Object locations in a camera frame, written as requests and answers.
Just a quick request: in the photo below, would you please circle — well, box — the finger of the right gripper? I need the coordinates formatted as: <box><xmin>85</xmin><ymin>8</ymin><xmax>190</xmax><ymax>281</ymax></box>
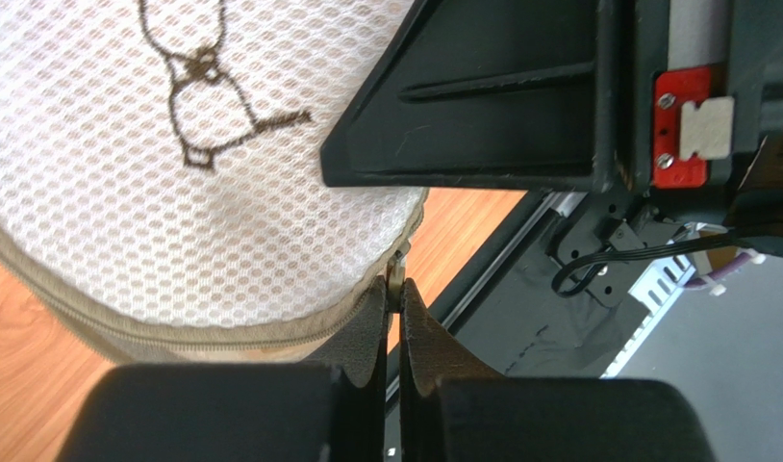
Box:
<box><xmin>320</xmin><ymin>0</ymin><xmax>622</xmax><ymax>193</ymax></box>

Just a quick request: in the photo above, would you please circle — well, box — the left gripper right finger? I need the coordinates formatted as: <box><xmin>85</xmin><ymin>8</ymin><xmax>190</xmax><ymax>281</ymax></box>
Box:
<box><xmin>399</xmin><ymin>280</ymin><xmax>716</xmax><ymax>461</ymax></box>

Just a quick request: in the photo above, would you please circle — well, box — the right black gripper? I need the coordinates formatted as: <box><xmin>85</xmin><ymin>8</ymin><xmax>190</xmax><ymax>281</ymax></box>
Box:
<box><xmin>612</xmin><ymin>0</ymin><xmax>783</xmax><ymax>258</ymax></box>

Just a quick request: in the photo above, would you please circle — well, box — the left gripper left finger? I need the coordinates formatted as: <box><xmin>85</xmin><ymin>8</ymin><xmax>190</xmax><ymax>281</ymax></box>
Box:
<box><xmin>59</xmin><ymin>277</ymin><xmax>388</xmax><ymax>461</ymax></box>

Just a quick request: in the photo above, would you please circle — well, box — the black sensor cable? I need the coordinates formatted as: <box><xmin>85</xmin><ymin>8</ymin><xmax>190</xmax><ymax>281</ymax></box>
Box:
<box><xmin>549</xmin><ymin>230</ymin><xmax>751</xmax><ymax>298</ymax></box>

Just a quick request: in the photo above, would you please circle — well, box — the round white bag lid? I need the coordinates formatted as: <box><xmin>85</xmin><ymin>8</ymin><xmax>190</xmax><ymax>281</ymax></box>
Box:
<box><xmin>0</xmin><ymin>1</ymin><xmax>427</xmax><ymax>351</ymax></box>

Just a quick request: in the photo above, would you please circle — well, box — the metal zipper pull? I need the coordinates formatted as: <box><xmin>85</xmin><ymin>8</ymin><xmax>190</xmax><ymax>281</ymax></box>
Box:
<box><xmin>386</xmin><ymin>250</ymin><xmax>406</xmax><ymax>314</ymax></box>

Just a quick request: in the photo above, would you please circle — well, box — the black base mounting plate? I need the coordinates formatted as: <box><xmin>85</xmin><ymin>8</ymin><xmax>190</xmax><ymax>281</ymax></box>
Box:
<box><xmin>385</xmin><ymin>189</ymin><xmax>694</xmax><ymax>386</ymax></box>

